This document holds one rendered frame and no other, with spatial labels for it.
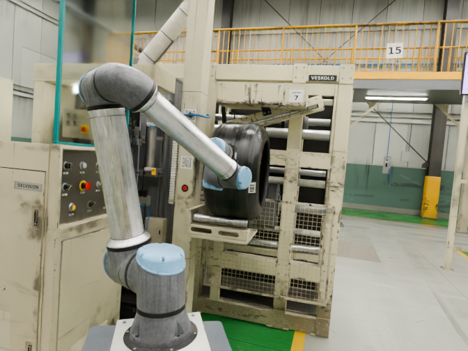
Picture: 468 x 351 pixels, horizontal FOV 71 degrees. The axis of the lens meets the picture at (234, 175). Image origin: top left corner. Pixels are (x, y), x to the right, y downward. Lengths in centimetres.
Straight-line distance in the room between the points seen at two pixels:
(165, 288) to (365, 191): 1024
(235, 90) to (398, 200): 934
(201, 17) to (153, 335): 174
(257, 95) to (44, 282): 159
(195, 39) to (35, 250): 143
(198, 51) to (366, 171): 934
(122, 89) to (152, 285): 57
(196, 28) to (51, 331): 176
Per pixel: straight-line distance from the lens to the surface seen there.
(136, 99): 101
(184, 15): 258
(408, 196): 1124
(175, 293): 106
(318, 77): 255
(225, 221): 191
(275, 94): 222
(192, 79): 210
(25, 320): 185
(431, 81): 763
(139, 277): 106
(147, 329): 109
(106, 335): 138
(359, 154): 1108
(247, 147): 176
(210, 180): 137
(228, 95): 228
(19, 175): 173
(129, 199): 113
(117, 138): 111
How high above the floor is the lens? 127
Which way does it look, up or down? 3 degrees down
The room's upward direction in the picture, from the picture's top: 5 degrees clockwise
